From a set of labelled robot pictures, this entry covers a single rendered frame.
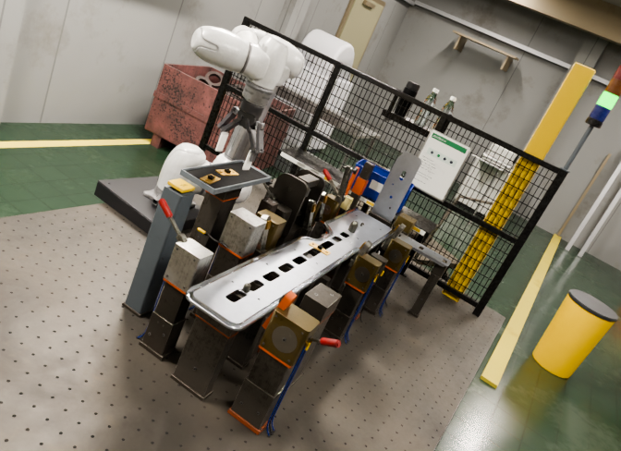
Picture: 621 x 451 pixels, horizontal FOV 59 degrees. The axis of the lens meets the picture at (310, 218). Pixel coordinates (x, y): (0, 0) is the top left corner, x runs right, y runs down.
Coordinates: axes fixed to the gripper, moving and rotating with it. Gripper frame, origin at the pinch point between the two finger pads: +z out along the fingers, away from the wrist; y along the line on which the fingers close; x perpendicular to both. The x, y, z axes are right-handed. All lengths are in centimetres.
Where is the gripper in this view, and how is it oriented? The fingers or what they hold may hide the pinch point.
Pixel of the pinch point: (233, 157)
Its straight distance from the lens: 188.8
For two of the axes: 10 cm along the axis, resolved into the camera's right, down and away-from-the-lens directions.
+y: 7.3, 5.1, -4.5
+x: 5.6, -0.8, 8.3
